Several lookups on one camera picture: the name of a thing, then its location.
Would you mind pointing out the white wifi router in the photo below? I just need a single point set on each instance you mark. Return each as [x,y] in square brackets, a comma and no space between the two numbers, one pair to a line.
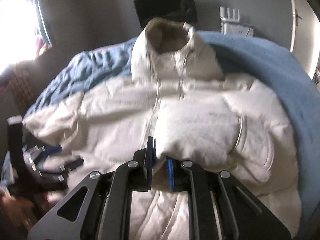
[229,15]

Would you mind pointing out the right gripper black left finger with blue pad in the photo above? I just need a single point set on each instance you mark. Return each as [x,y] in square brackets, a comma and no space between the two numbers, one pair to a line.
[99,207]

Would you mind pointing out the window with curtain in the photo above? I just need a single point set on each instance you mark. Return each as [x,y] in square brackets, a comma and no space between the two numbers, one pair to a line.
[24,35]

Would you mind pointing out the white door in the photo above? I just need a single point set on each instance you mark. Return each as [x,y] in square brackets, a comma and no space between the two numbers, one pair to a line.
[305,36]

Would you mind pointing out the white puffer jacket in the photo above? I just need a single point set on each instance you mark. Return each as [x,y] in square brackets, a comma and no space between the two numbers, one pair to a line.
[178,94]

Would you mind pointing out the person's left hand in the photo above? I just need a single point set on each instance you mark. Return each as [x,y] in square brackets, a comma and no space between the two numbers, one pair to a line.
[13,209]

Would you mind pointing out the black flat monitor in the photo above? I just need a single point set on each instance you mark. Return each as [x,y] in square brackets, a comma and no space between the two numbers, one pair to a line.
[173,10]

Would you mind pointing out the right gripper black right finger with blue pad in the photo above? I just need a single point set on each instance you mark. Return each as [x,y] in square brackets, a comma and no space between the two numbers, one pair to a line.
[220,206]

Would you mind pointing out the blue fleece blanket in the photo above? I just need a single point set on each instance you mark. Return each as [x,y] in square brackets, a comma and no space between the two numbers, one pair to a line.
[265,60]

